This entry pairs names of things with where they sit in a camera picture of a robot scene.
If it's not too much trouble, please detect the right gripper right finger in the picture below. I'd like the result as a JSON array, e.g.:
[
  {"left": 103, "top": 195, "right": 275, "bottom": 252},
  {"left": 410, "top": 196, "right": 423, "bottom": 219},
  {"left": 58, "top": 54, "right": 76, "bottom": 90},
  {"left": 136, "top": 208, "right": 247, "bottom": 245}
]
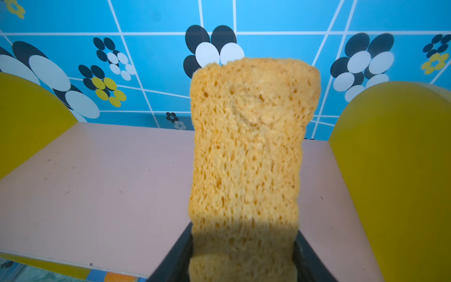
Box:
[{"left": 294, "top": 230, "right": 338, "bottom": 282}]

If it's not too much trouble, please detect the orange sponge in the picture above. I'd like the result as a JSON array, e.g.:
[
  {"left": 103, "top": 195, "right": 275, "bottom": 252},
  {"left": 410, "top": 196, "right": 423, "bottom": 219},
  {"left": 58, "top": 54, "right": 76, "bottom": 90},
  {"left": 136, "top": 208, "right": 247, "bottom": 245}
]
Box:
[{"left": 104, "top": 272, "right": 139, "bottom": 282}]

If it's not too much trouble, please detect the yellow shelf with coloured boards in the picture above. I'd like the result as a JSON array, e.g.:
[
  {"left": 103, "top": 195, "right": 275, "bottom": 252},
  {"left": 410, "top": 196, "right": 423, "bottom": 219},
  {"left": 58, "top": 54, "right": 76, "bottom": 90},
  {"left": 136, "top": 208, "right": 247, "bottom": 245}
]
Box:
[{"left": 1, "top": 82, "right": 451, "bottom": 282}]

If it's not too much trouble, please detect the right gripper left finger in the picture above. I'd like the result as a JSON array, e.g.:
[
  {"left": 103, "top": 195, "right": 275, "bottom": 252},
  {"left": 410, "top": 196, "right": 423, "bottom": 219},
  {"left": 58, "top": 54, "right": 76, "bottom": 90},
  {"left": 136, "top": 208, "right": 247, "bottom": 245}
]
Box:
[{"left": 146, "top": 223, "right": 193, "bottom": 282}]

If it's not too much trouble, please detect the tan sponge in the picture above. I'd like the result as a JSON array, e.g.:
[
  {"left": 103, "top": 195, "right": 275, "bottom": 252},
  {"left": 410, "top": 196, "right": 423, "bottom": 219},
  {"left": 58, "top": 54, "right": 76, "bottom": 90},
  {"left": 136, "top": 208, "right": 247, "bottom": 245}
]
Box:
[{"left": 189, "top": 58, "right": 321, "bottom": 282}]

